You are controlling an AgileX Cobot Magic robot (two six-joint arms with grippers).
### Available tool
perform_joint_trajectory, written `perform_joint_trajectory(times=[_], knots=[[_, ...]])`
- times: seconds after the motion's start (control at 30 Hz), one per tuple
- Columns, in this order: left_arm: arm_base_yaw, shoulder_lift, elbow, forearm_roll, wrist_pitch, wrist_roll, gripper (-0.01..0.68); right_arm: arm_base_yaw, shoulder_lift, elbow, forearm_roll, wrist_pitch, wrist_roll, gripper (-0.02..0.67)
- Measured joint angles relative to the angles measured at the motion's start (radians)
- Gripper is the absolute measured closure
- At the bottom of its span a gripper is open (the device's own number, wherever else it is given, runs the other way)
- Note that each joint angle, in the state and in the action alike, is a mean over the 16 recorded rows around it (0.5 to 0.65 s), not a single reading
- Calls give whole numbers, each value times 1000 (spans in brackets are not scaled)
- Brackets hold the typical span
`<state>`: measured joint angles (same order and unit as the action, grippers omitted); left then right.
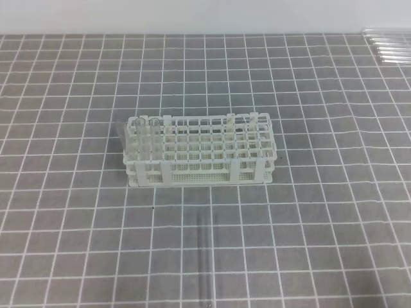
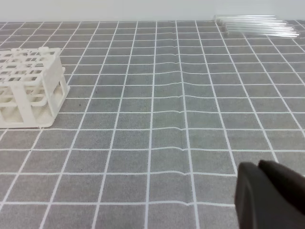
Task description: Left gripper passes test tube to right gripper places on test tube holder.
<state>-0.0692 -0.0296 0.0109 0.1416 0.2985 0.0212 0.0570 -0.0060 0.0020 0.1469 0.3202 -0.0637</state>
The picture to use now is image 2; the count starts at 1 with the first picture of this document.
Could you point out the white plastic test tube rack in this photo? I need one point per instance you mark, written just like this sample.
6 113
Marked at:
32 87

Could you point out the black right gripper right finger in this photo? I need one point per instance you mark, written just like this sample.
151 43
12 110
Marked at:
290 184

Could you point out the clear glass test tube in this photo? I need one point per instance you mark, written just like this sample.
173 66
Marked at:
256 26
261 29
256 17
251 21
264 34

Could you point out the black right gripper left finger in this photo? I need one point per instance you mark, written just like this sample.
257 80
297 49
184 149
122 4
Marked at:
259 205

